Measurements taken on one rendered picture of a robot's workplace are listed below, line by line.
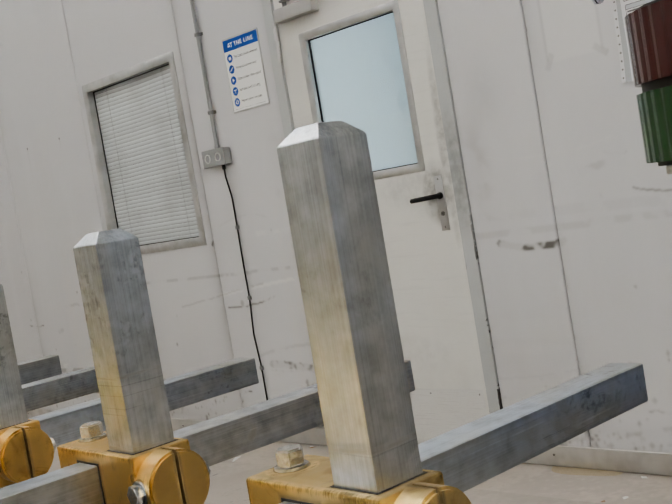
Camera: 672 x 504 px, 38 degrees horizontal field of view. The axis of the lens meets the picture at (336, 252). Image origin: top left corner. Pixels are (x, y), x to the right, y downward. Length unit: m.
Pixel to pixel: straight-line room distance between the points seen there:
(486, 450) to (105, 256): 0.29
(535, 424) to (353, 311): 0.22
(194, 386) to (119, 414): 0.38
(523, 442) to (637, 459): 3.02
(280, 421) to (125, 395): 0.18
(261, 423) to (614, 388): 0.29
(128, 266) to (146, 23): 4.61
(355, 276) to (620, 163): 3.00
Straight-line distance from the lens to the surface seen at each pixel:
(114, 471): 0.74
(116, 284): 0.72
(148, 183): 5.47
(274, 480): 0.59
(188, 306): 5.28
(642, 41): 0.32
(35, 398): 1.29
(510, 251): 3.77
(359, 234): 0.52
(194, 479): 0.72
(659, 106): 0.32
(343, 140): 0.52
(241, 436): 0.83
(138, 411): 0.73
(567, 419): 0.72
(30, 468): 0.94
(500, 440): 0.67
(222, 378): 1.12
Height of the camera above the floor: 1.12
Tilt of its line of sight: 3 degrees down
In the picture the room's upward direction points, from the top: 10 degrees counter-clockwise
